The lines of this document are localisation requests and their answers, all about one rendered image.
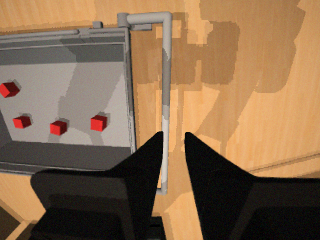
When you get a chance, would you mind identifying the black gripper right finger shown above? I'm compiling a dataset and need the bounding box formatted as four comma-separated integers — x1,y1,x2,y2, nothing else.
184,132,320,240

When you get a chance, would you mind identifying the small red block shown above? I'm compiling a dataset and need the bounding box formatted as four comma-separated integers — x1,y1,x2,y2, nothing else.
13,116,31,128
91,115,107,132
0,82,20,98
50,121,67,135

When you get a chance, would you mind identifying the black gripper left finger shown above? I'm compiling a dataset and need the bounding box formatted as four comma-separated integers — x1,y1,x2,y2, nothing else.
30,131,163,240

